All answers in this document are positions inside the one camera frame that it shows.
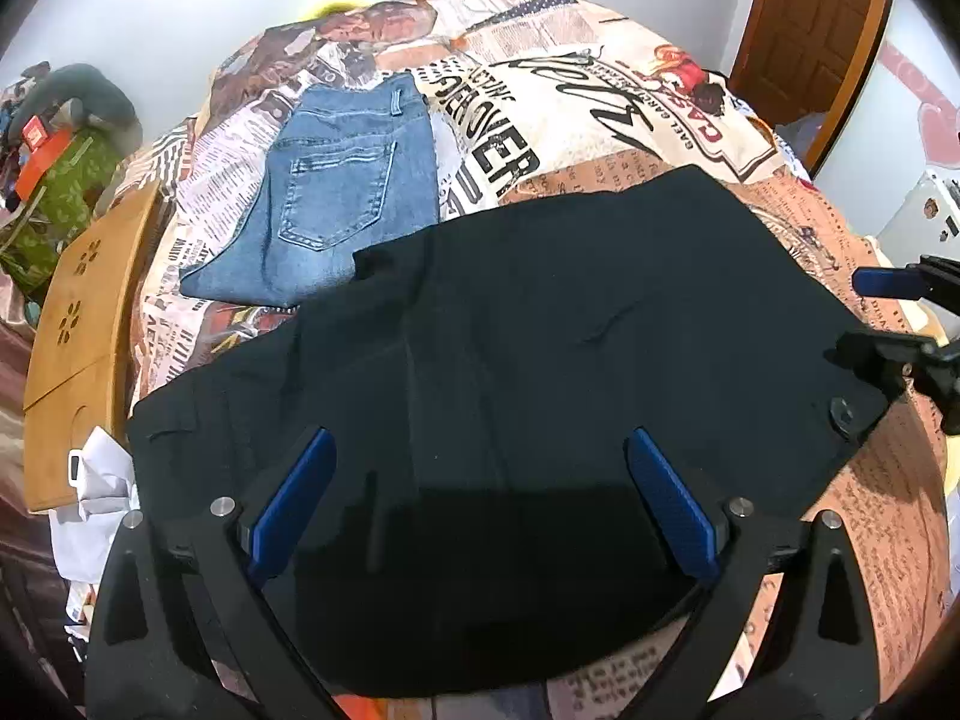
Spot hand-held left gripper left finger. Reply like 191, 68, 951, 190
84, 427, 343, 720

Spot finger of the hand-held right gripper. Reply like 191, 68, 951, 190
825, 328, 947, 443
852, 255, 960, 302

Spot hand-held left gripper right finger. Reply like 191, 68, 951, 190
627, 427, 883, 720

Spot black pants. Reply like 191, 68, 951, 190
126, 163, 893, 702

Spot white box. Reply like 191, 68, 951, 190
874, 165, 960, 272

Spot heart-print wardrobe sliding door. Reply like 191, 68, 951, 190
810, 0, 960, 241

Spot white cloth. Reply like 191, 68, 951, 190
51, 427, 140, 587

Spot brown wooden door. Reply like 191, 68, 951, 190
727, 0, 898, 175

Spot wooden lap table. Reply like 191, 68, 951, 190
22, 180, 163, 515

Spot blue jeans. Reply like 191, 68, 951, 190
180, 73, 440, 308

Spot printed blanket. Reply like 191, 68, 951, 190
127, 0, 953, 720

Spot green leaf-print storage box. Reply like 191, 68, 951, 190
0, 127, 130, 295

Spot orange box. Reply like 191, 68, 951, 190
15, 120, 77, 200

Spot grey long pillow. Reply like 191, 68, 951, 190
22, 64, 143, 160

